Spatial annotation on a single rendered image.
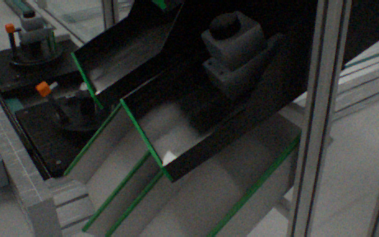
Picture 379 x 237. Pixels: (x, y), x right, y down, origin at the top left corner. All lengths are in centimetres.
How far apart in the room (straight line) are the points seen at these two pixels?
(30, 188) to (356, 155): 67
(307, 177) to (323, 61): 12
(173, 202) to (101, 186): 15
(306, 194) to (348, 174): 52
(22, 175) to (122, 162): 22
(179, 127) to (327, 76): 16
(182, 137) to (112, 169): 27
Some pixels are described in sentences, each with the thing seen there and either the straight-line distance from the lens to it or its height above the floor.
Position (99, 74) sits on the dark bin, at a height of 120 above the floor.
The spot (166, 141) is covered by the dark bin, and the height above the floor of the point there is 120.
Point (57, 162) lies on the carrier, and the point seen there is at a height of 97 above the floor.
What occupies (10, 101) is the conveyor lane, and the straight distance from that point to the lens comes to 111.
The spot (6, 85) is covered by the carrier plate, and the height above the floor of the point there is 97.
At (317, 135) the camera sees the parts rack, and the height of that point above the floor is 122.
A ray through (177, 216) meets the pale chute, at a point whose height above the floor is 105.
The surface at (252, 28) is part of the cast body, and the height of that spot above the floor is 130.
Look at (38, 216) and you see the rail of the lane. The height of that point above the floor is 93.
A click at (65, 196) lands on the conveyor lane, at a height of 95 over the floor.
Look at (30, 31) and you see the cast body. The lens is 118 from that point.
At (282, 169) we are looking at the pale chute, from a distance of 48.
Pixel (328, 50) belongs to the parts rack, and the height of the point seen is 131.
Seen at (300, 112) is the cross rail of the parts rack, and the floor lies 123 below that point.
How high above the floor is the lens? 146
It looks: 32 degrees down
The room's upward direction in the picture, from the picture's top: 1 degrees counter-clockwise
